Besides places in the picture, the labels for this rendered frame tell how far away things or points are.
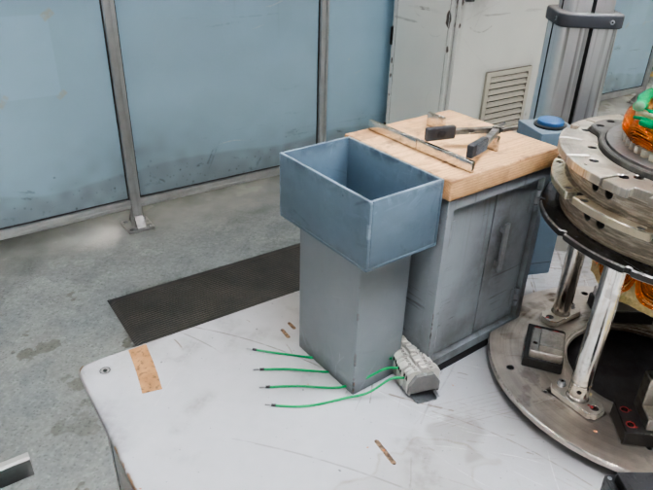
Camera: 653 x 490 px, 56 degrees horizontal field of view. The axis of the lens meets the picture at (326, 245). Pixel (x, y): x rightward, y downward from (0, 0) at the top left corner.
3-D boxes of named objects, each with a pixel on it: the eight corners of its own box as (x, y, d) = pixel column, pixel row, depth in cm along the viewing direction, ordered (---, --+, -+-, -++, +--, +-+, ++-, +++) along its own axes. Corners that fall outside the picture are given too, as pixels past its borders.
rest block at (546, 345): (563, 340, 83) (567, 328, 82) (561, 365, 79) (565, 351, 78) (532, 332, 85) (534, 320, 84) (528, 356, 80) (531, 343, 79)
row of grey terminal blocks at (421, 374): (443, 398, 78) (447, 372, 76) (409, 405, 77) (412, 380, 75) (410, 350, 86) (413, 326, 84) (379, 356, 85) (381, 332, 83)
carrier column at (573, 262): (562, 323, 89) (597, 192, 79) (547, 315, 91) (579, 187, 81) (571, 317, 91) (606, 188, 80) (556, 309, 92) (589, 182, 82)
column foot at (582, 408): (562, 381, 78) (563, 375, 78) (606, 413, 74) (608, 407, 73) (546, 389, 77) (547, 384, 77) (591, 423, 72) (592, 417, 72)
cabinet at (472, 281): (425, 380, 81) (450, 201, 68) (338, 312, 94) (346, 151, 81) (518, 328, 91) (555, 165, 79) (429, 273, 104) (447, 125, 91)
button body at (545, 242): (548, 272, 106) (582, 131, 93) (512, 277, 104) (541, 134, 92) (528, 253, 112) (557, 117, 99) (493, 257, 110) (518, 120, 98)
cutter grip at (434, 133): (427, 142, 74) (428, 129, 73) (423, 139, 74) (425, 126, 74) (455, 138, 75) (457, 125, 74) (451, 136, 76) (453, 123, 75)
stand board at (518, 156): (449, 202, 68) (452, 182, 67) (343, 151, 81) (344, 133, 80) (557, 164, 79) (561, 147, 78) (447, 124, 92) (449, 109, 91)
